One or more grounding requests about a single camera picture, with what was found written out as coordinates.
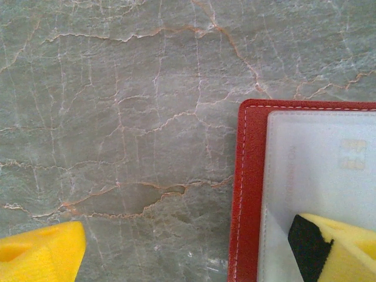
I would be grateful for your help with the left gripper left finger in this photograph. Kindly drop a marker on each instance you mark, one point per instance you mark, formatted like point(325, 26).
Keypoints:
point(38, 258)

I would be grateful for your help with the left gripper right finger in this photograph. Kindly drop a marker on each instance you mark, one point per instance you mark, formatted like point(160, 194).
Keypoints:
point(337, 252)

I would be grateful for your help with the red leather card holder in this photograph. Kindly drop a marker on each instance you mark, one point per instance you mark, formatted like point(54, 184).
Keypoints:
point(249, 176)

